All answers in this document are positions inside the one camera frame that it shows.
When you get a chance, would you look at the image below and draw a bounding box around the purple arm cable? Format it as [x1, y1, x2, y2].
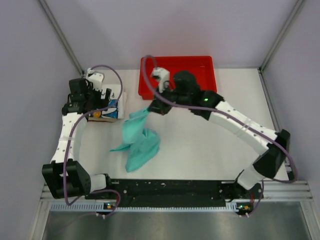
[63, 64, 124, 221]
[142, 54, 298, 217]

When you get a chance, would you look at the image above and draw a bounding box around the aluminium corner post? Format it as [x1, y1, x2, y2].
[258, 0, 307, 73]
[36, 0, 85, 76]

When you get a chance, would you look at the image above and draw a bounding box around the teal t-shirt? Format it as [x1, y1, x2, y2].
[110, 108, 161, 173]

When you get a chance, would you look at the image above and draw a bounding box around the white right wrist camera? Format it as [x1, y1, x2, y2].
[151, 67, 170, 93]

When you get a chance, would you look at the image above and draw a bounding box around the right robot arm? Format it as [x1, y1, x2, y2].
[148, 67, 291, 198]

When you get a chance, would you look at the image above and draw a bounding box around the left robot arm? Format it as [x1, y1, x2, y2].
[42, 73, 114, 199]

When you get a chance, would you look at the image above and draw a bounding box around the folded brown t-shirt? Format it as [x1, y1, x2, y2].
[88, 117, 118, 123]

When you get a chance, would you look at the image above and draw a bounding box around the aluminium frame rail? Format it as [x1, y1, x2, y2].
[39, 181, 315, 201]

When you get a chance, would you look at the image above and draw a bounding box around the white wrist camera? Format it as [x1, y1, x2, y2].
[151, 67, 170, 93]
[85, 68, 105, 91]

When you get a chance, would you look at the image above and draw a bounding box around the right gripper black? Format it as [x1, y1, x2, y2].
[147, 83, 190, 116]

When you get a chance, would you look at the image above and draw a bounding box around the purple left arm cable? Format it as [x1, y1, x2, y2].
[63, 64, 124, 221]

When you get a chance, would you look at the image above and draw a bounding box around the red plastic bin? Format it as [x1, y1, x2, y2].
[137, 55, 218, 101]

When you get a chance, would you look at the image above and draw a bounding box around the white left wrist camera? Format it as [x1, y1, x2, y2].
[85, 68, 105, 91]

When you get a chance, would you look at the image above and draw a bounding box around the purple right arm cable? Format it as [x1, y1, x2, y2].
[142, 54, 298, 217]

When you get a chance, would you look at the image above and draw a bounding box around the left aluminium corner post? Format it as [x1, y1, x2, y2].
[36, 0, 85, 76]

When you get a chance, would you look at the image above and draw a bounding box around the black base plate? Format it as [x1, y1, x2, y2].
[84, 178, 263, 208]

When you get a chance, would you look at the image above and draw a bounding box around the folded white daisy t-shirt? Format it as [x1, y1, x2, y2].
[87, 83, 129, 121]

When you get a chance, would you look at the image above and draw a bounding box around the grey slotted cable duct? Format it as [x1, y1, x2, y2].
[49, 201, 240, 213]

